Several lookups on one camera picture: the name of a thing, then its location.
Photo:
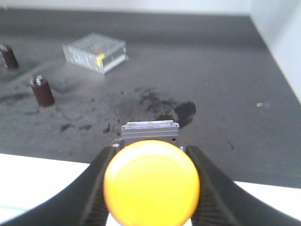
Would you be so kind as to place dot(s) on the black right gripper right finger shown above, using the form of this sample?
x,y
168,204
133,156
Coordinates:
x,y
223,203

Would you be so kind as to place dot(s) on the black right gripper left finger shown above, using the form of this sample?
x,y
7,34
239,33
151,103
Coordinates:
x,y
81,203

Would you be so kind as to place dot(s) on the yellow mushroom push button switch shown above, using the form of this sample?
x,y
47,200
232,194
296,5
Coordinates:
x,y
151,181

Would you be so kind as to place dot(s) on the dark brown capacitor centre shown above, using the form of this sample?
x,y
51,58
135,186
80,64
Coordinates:
x,y
42,91

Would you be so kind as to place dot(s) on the dark brown capacitor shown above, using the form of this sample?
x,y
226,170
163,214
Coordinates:
x,y
8,57
42,91

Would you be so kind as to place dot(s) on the silver mesh power supply centre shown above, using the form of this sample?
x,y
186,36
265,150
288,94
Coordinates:
x,y
96,52

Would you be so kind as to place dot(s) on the dark brown capacitor left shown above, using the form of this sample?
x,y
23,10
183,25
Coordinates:
x,y
8,57

